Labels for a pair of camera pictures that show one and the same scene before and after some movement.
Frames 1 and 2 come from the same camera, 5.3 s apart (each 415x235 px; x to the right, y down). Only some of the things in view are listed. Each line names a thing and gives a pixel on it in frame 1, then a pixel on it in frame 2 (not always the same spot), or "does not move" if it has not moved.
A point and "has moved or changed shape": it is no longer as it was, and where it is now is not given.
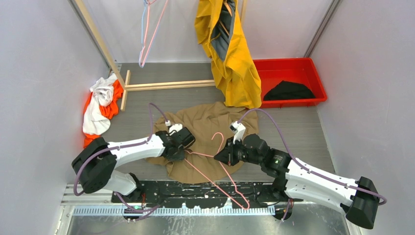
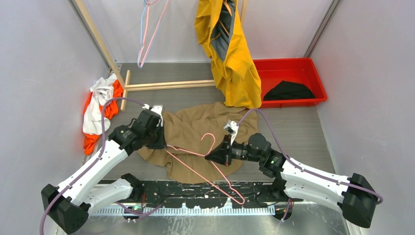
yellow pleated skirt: [233, 61] does not move
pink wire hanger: [236, 189] has moved or changed shape
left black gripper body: [178, 155] -> [154, 139]
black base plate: [201, 194] does not move
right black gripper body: [239, 152] does not move
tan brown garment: [210, 125] does not move
